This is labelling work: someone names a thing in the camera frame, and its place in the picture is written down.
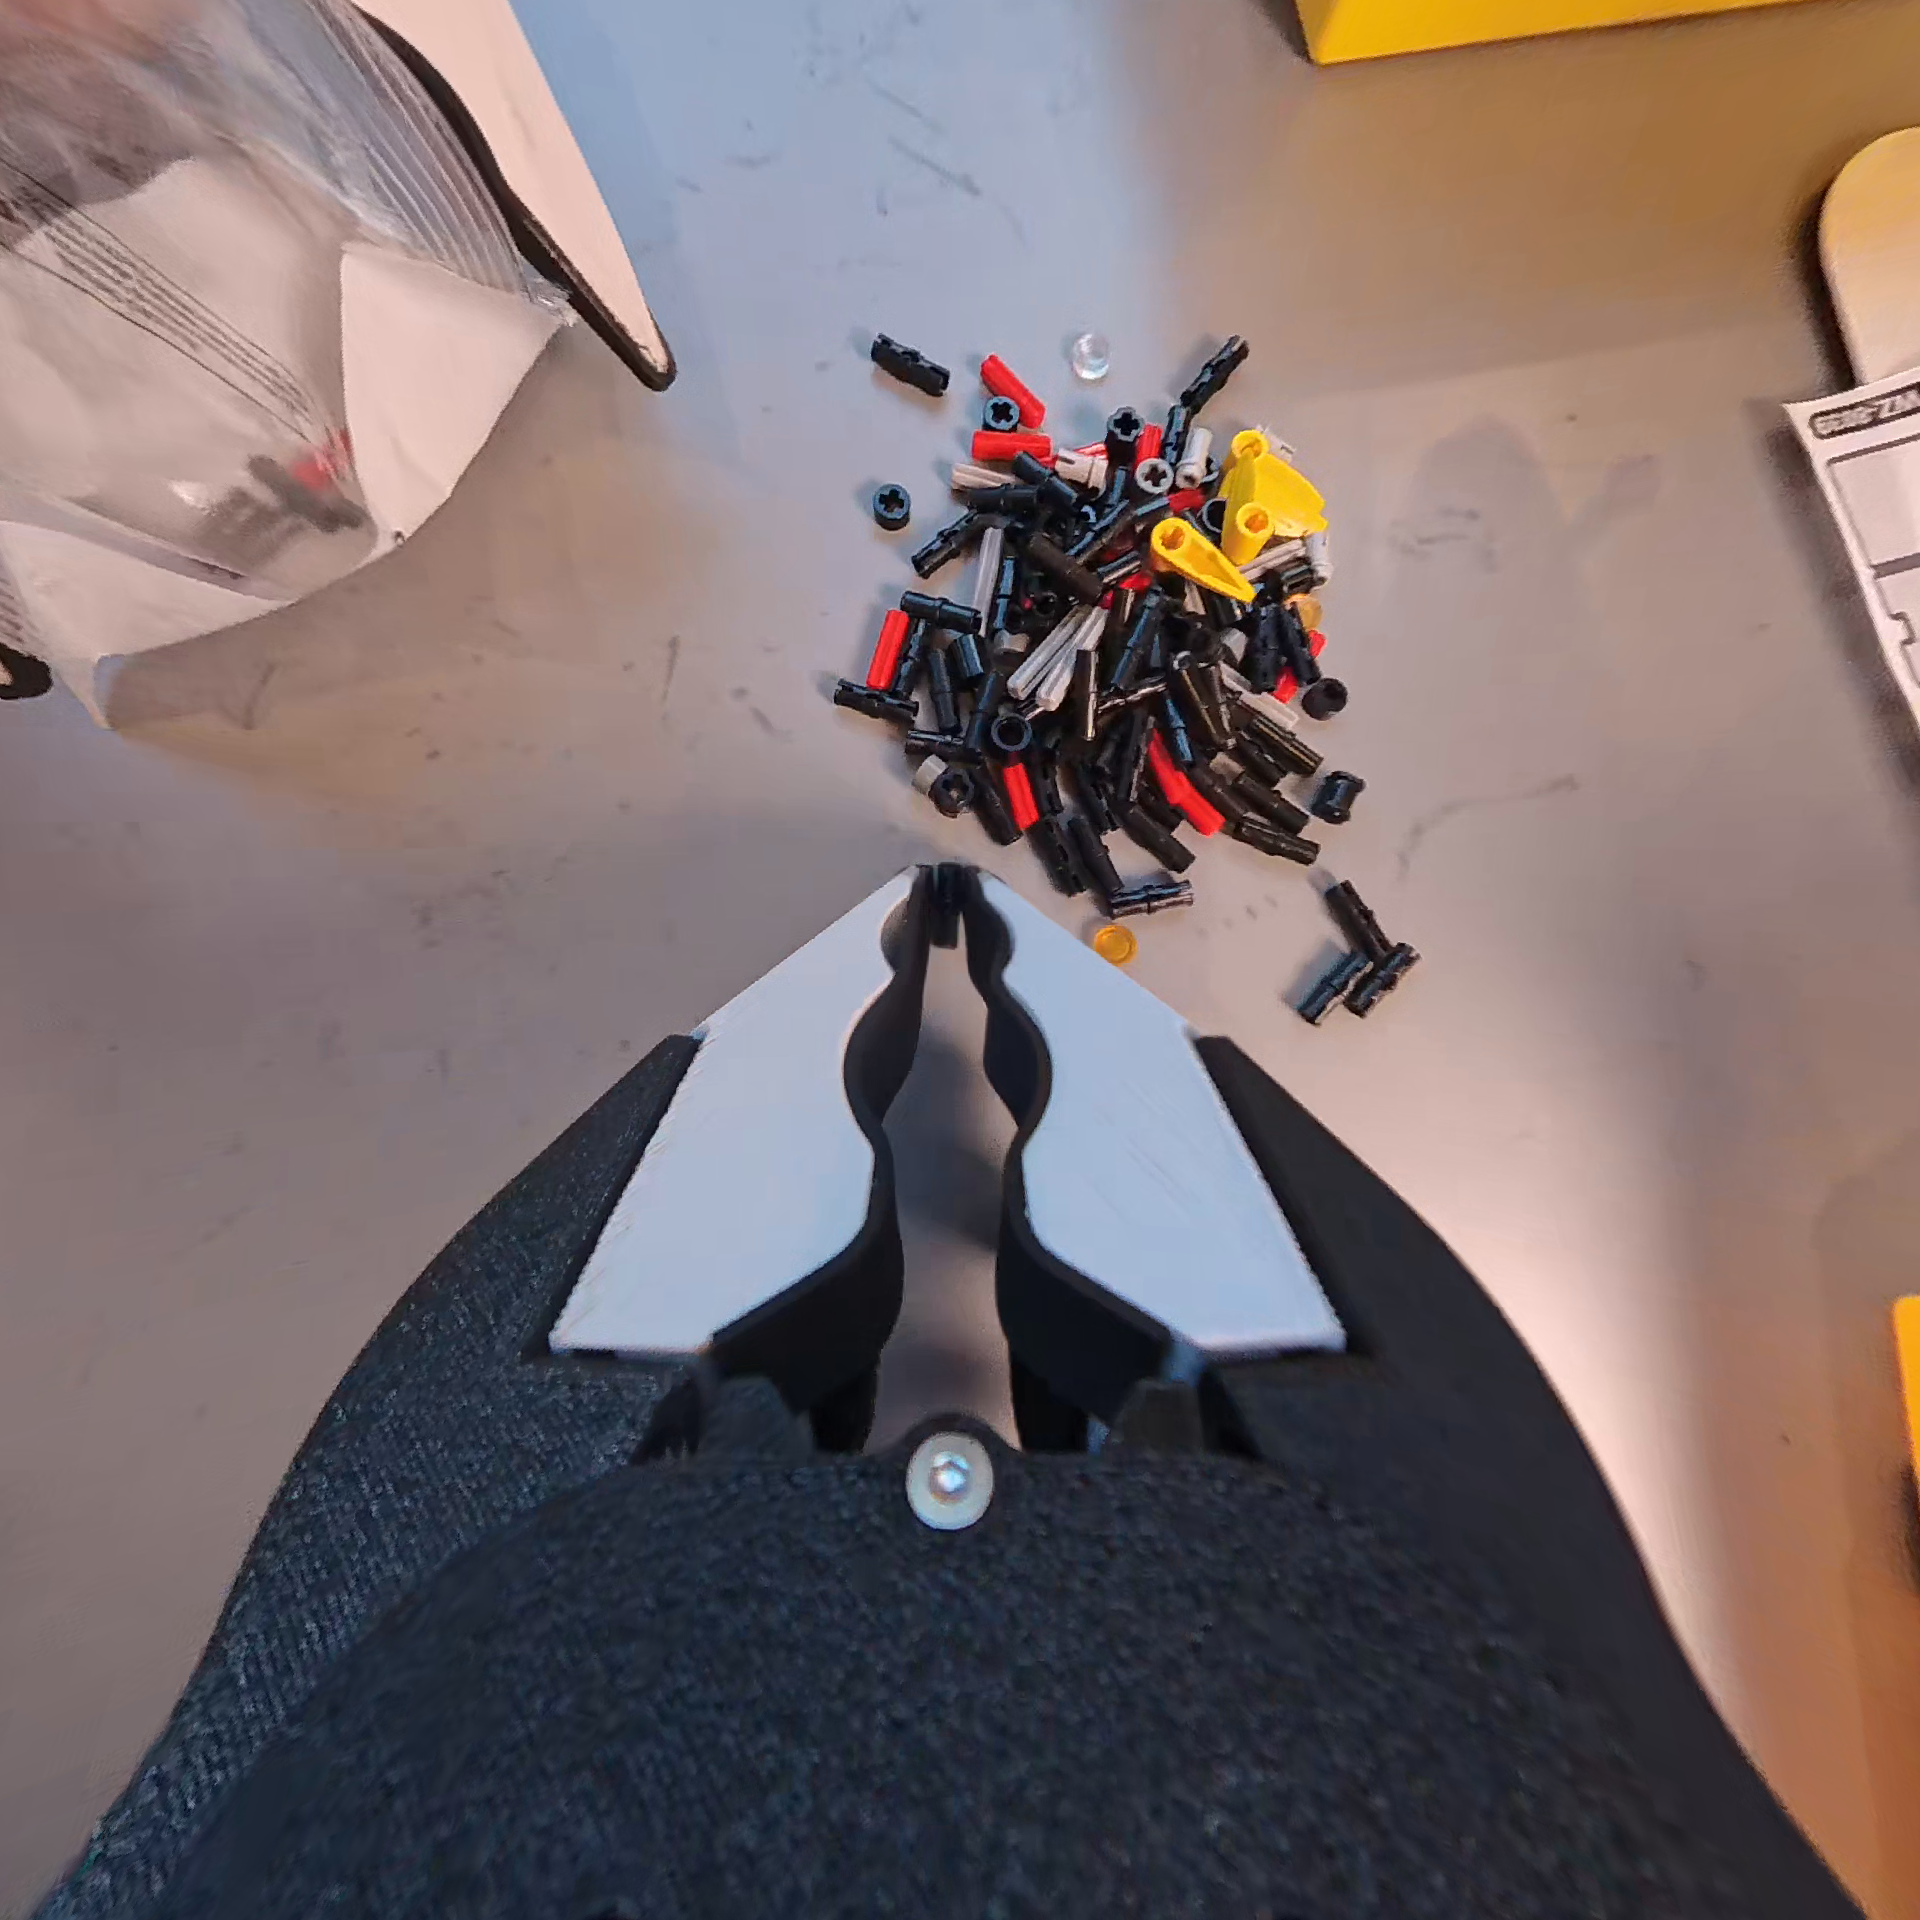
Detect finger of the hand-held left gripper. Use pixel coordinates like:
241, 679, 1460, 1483
362, 0, 684, 396

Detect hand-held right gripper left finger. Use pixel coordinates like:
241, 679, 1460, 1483
552, 861, 962, 1368

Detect yellow storage bin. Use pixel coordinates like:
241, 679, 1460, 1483
1293, 0, 1809, 68

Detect grey desk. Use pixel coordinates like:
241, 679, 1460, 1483
0, 0, 1920, 1920

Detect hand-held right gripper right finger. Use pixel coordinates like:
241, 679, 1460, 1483
955, 864, 1353, 1368

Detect clear plastic bag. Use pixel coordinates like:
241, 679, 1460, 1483
0, 0, 581, 731

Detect pile of mixed small plastic parts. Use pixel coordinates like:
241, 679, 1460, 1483
833, 324, 1427, 1029

